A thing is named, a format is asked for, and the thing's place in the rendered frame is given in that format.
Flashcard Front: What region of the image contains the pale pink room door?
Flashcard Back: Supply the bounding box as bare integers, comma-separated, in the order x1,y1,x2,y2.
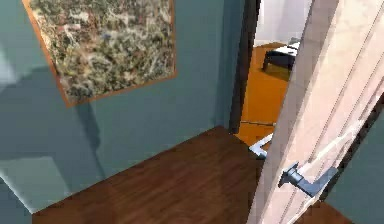
246,0,384,224

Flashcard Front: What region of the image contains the black low table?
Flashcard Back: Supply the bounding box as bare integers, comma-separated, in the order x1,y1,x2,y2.
261,37,302,73

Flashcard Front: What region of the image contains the framed speckled wall picture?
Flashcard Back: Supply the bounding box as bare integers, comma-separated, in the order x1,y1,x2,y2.
21,0,178,109

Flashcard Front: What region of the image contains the grey lever door handle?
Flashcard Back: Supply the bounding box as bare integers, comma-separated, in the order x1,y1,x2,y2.
278,162,340,198
248,132,275,160

